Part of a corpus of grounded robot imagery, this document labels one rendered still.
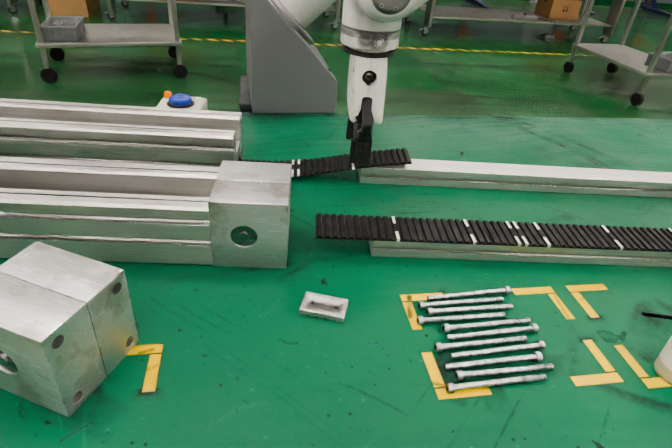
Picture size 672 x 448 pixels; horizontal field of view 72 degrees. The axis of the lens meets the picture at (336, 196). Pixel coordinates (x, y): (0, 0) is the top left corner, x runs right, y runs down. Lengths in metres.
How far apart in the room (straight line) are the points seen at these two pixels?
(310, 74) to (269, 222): 0.51
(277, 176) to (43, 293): 0.28
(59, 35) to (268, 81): 2.76
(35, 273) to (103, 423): 0.14
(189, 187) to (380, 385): 0.33
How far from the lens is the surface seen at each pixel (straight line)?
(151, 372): 0.50
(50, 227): 0.62
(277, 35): 0.97
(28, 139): 0.83
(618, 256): 0.75
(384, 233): 0.61
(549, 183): 0.88
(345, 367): 0.49
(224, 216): 0.55
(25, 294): 0.47
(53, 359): 0.44
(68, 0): 5.65
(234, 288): 0.56
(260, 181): 0.57
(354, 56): 0.68
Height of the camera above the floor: 1.17
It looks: 32 degrees down
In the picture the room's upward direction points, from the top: 5 degrees clockwise
